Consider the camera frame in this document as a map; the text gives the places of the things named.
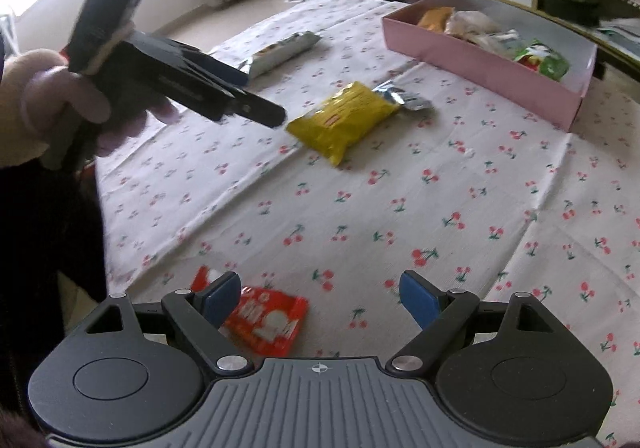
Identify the red snack packet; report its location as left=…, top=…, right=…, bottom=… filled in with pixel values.
left=190, top=265, right=309, bottom=356

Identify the long silver snack packet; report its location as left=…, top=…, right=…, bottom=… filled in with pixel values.
left=237, top=31, right=322, bottom=80

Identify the white snack packet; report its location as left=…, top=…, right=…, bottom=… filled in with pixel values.
left=482, top=29, right=526, bottom=59

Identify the silver blue snack packet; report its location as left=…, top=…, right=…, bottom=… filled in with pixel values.
left=372, top=80, right=433, bottom=113

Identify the beige crinkled snack packet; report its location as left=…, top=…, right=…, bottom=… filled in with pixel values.
left=444, top=10, right=506, bottom=46

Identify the orange snack packet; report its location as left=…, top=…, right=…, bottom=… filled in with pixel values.
left=416, top=8, right=456, bottom=34

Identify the cherry print tablecloth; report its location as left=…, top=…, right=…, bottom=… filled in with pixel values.
left=95, top=0, right=640, bottom=448

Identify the stack of papers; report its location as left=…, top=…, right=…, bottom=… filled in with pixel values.
left=597, top=18, right=640, bottom=46

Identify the green snack packet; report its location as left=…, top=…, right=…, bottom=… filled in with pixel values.
left=514, top=40, right=571, bottom=81

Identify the yellow snack packet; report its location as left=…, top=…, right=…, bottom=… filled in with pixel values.
left=285, top=81, right=401, bottom=166

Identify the pink cardboard box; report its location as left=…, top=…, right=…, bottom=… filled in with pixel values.
left=381, top=0, right=598, bottom=133

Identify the person's left forearm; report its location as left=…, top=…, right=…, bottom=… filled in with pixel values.
left=0, top=50, right=108, bottom=448

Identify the person's left hand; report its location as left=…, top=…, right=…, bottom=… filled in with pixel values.
left=27, top=52, right=181, bottom=159

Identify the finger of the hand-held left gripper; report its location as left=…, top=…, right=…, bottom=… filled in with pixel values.
left=197, top=52, right=250, bottom=89
left=225, top=86, right=288, bottom=129

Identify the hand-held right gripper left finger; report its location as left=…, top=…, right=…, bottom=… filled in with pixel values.
left=82, top=270, right=256, bottom=376

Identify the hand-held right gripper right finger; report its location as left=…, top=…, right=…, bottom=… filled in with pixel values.
left=385, top=269, right=566, bottom=374

